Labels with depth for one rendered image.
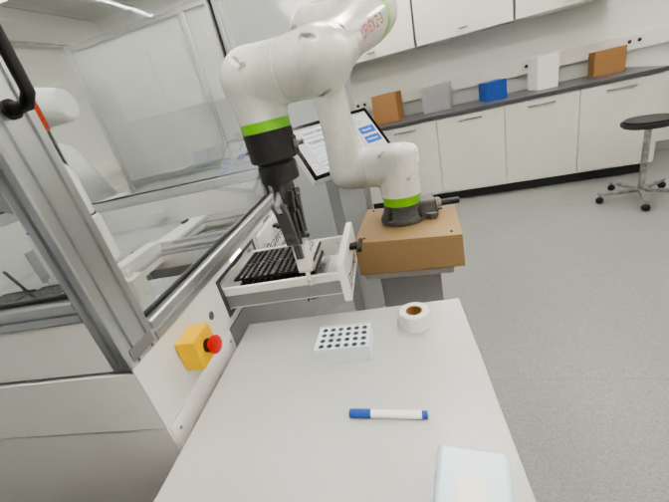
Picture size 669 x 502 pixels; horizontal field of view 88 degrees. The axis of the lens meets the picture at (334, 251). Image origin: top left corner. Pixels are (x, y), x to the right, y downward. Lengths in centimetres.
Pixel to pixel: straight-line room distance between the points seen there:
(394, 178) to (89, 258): 80
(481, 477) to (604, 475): 106
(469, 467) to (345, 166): 85
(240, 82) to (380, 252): 64
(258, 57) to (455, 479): 67
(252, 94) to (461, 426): 64
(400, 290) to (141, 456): 83
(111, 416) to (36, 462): 29
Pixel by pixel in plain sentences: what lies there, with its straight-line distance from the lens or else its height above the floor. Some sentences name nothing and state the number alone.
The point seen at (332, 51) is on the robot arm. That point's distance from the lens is 59.
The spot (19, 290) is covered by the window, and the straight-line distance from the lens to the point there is 77.
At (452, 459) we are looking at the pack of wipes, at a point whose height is 80.
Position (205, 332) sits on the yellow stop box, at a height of 90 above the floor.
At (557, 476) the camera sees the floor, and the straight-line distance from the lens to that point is 156.
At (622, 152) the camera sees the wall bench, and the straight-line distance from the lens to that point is 428.
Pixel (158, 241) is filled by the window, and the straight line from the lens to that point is 83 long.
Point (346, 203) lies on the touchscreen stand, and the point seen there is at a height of 76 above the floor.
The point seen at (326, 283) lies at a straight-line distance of 88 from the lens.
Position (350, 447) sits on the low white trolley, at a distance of 67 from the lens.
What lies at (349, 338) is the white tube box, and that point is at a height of 80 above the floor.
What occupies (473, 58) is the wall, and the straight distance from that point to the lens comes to 452.
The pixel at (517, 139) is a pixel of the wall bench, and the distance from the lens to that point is 394.
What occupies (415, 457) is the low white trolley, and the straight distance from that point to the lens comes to 64.
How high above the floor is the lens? 129
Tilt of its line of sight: 23 degrees down
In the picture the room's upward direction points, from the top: 14 degrees counter-clockwise
